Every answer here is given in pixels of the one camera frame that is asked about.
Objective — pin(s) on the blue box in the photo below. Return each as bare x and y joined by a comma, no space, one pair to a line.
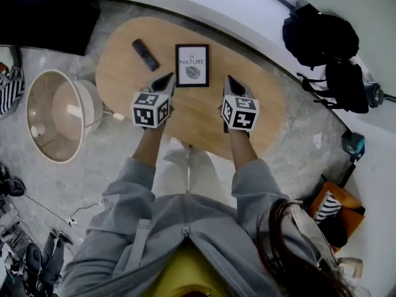
352,145

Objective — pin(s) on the black cabinet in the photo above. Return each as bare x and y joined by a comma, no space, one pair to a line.
46,14

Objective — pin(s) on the person's white trousers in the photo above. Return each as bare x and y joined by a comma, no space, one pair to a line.
201,178

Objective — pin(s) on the black framed nature picture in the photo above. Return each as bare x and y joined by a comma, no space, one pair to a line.
192,65

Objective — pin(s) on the beige round laundry basket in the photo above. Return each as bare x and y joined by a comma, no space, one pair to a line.
68,110

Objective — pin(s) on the wooden coffee table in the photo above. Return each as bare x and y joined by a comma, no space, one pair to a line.
198,119

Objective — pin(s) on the black white striped cloth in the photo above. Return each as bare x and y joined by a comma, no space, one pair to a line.
10,91

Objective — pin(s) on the person's yellow shirt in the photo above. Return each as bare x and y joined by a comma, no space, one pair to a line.
185,271

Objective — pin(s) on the small white cup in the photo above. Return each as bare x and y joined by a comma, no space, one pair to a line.
37,131

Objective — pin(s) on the rounded black backpack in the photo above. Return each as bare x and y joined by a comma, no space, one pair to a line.
321,36

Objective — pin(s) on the white paper scrap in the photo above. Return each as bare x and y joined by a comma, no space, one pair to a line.
317,140

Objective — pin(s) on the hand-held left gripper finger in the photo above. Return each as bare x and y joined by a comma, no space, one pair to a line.
172,87
156,83

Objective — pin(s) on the black remote control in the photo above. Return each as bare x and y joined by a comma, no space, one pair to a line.
145,55

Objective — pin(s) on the person's white shoe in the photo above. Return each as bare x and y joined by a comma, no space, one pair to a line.
175,143

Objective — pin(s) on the person's left forearm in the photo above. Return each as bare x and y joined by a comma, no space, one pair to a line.
148,147

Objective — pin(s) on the orange sofa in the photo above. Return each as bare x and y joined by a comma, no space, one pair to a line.
351,218

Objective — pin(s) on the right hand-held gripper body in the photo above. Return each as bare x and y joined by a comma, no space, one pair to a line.
242,116

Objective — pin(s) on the person's grey jacket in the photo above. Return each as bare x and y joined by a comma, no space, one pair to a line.
173,215

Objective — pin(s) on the grey water bottle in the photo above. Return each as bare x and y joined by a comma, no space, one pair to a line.
375,94

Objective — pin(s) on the short black pole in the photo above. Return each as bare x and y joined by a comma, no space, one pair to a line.
348,175

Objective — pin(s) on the striped cushion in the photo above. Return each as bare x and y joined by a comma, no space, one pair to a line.
328,207

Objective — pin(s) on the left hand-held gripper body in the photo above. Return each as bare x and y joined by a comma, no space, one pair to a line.
148,111

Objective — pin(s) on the person's right forearm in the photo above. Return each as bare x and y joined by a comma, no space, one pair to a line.
242,150

